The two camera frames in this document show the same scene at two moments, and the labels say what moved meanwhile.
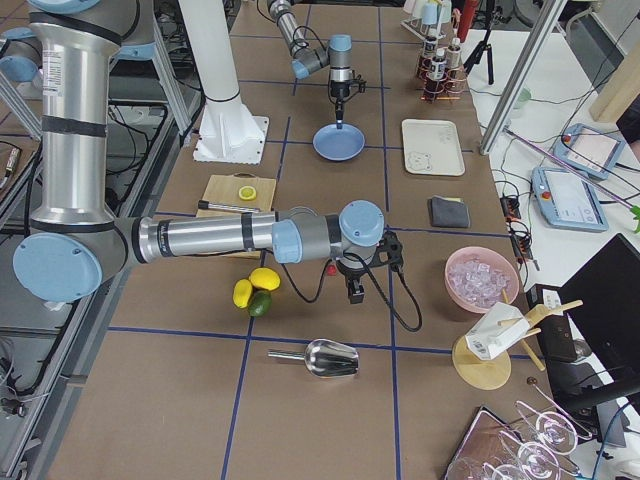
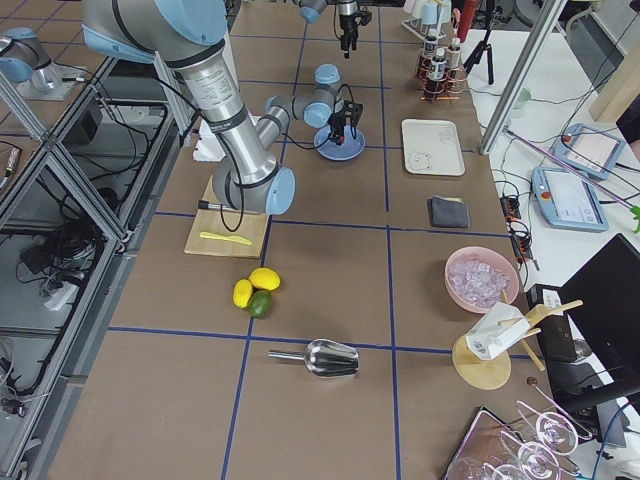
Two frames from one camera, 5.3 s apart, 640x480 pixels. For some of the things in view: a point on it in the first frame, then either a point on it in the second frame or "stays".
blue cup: [431, 13] stays
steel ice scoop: [325, 358] stays
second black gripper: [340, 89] → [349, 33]
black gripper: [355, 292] → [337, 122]
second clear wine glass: [537, 462] stays
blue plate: [332, 143] stays
